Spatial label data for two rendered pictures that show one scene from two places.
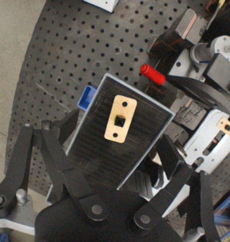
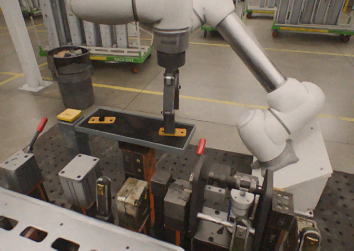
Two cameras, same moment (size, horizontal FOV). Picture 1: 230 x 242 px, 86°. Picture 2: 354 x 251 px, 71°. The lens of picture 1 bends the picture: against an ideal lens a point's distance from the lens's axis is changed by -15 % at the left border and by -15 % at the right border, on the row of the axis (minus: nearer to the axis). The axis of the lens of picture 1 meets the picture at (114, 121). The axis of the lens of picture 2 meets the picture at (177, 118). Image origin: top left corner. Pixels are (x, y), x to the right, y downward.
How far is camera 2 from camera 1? 68 cm
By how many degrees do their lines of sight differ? 61
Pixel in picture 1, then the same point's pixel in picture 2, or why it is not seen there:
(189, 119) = (173, 194)
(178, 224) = not seen: outside the picture
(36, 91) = (158, 153)
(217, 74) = (216, 167)
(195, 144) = (136, 243)
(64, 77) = (175, 173)
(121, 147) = (154, 134)
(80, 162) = (140, 121)
